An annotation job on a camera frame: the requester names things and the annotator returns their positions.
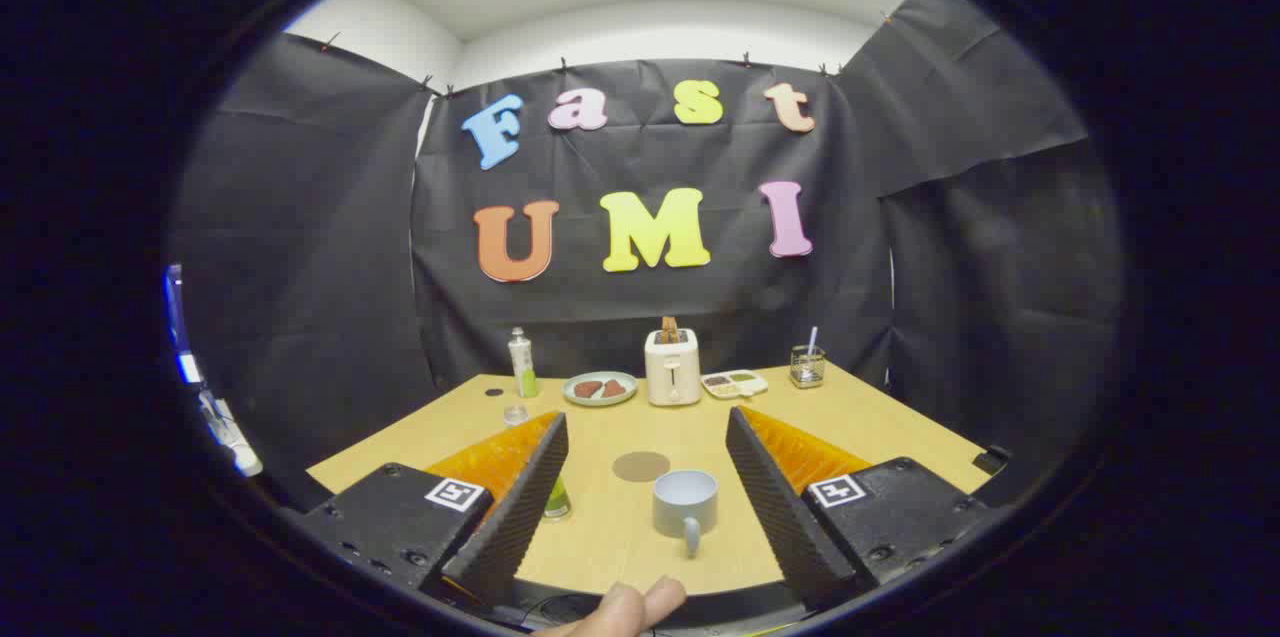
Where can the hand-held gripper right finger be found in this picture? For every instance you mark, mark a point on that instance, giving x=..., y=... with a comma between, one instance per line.
x=775, y=517

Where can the cream toaster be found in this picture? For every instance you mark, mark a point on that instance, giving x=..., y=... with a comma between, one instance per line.
x=672, y=367

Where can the pale blue cup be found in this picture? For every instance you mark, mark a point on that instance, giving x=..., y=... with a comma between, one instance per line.
x=685, y=512

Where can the clear green label juice bottle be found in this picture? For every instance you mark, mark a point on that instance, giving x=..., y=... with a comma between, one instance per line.
x=558, y=500

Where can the pale green plate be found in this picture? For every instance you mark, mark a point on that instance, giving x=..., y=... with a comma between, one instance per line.
x=629, y=385

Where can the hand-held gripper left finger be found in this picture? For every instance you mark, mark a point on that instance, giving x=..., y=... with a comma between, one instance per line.
x=520, y=517

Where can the brown toast slice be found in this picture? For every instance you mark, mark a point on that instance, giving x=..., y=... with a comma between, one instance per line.
x=669, y=328

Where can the wooden table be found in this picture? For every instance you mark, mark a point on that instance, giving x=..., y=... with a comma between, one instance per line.
x=620, y=542

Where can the white divided snack tray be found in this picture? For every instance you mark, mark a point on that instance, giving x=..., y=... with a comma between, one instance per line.
x=735, y=384

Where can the black backdrop cloth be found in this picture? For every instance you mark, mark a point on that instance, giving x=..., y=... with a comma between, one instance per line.
x=650, y=307

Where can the black table edge clamp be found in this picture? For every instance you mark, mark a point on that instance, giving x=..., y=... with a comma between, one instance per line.
x=991, y=460

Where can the brown meat piece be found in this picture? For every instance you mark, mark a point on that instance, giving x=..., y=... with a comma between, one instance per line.
x=613, y=388
x=588, y=389

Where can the white plastic equipment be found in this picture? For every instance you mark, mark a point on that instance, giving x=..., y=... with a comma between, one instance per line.
x=225, y=427

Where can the brown round coaster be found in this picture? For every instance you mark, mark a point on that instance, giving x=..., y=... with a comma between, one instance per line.
x=641, y=467

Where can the tall white green bottle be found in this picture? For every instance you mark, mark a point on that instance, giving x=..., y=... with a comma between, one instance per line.
x=523, y=367

